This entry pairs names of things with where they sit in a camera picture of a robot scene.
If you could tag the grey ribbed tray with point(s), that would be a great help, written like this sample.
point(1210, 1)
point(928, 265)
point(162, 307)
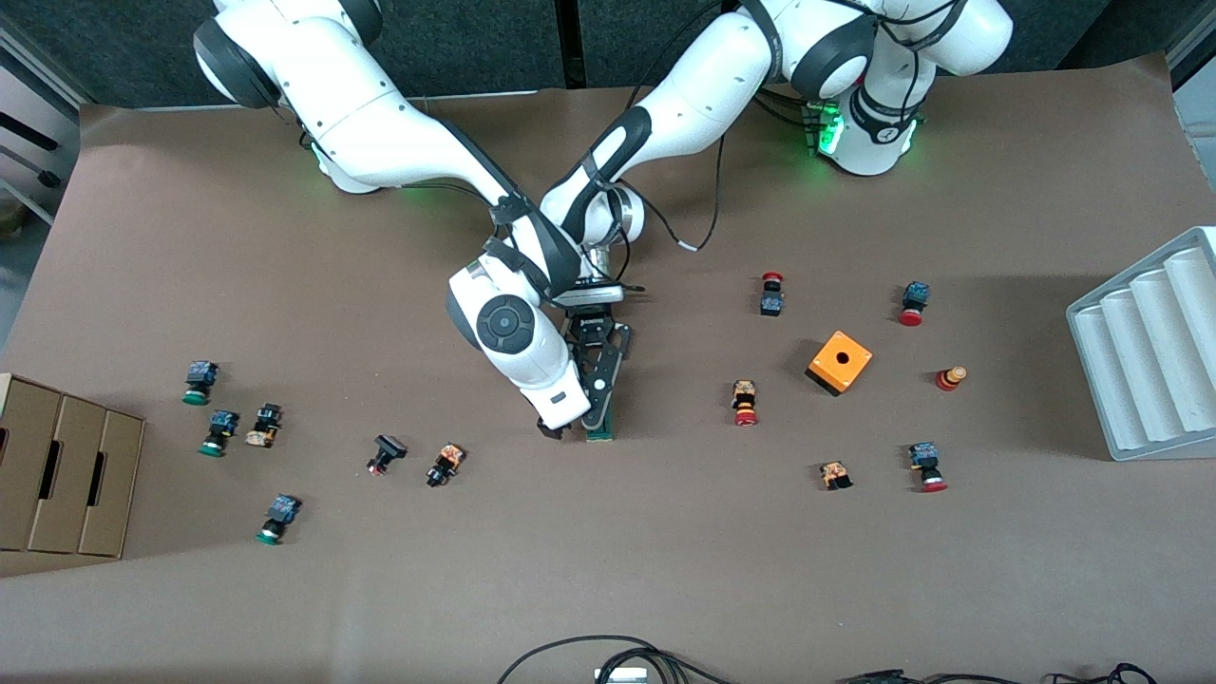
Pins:
point(1149, 361)

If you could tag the red pushbutton with orange block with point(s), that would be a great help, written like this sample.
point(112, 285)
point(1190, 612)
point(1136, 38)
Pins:
point(745, 402)

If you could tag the orange button enclosure box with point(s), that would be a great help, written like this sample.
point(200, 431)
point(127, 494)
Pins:
point(840, 362)

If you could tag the black pushbutton with orange block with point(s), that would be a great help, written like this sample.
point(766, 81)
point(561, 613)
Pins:
point(445, 464)

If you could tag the brown cardboard box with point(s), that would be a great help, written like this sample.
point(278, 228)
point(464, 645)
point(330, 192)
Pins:
point(62, 470)

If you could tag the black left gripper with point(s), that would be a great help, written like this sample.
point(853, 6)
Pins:
point(589, 330)

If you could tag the orange black contact block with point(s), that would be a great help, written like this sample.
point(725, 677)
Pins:
point(835, 474)

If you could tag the green rail with white clip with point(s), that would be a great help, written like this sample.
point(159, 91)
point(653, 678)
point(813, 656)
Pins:
point(600, 437)

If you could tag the silver connector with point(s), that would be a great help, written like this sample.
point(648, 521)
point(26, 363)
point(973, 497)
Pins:
point(620, 675)

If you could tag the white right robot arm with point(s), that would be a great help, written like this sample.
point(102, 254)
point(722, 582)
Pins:
point(380, 133)

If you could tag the red yellow mushroom button head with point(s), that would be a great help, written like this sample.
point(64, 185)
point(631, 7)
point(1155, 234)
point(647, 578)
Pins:
point(950, 378)

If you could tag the black pushbutton with beige block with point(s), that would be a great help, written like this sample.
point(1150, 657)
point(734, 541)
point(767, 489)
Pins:
point(264, 425)

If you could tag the brown paper table cover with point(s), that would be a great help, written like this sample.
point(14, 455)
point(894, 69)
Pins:
point(608, 570)

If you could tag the grey side cabinet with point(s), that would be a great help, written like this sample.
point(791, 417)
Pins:
point(1199, 66)

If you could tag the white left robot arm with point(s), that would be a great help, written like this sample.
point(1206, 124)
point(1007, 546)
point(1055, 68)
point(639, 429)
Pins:
point(703, 95)

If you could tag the red pushbutton with blue block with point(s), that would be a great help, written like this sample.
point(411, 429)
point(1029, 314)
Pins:
point(914, 303)
point(926, 466)
point(771, 294)

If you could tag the green pushbutton with blue block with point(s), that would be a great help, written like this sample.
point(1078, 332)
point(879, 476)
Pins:
point(218, 432)
point(199, 382)
point(277, 518)

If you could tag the black square pushbutton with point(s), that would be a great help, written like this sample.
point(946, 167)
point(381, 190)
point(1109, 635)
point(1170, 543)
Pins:
point(386, 453)

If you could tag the black vertical post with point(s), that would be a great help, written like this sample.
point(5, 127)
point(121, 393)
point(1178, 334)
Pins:
point(570, 43)

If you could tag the grey side rack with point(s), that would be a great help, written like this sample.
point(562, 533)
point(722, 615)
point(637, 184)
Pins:
point(28, 114)

